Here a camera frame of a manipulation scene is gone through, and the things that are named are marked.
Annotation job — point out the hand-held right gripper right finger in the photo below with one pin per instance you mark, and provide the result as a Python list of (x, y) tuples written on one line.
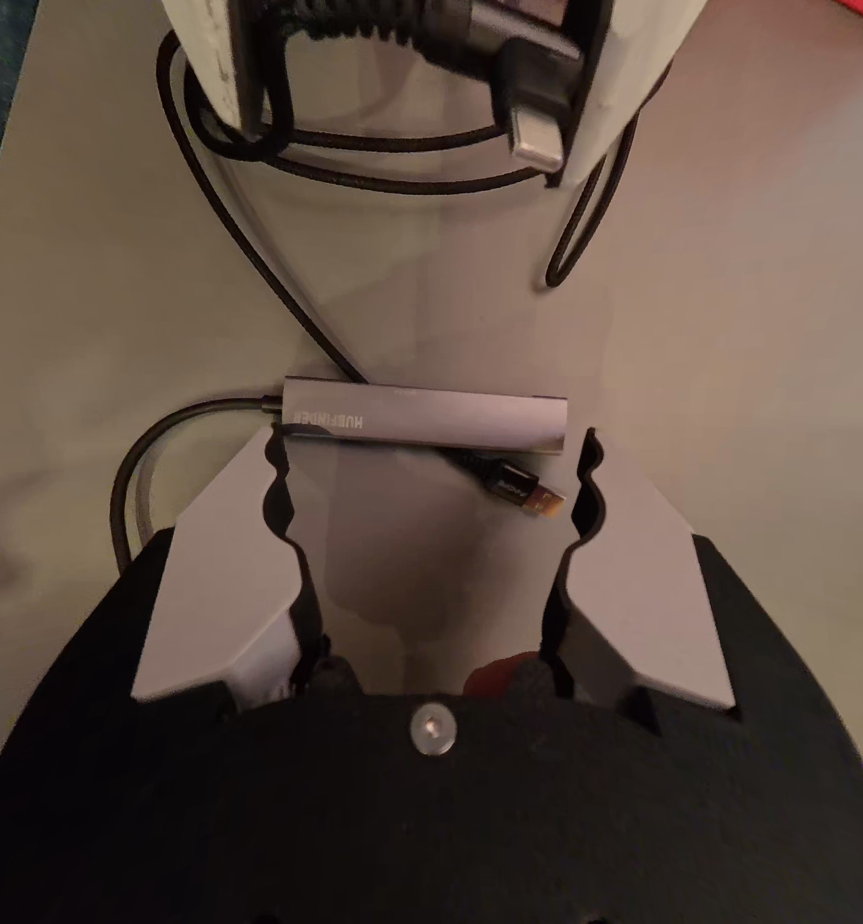
[(648, 606)]

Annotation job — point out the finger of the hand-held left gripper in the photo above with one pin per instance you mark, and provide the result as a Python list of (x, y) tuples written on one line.
[(207, 50), (633, 65)]

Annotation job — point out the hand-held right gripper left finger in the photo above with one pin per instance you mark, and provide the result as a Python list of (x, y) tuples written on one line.
[(215, 592)]

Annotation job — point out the grey usb hub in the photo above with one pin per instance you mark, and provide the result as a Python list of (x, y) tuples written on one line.
[(438, 419)]

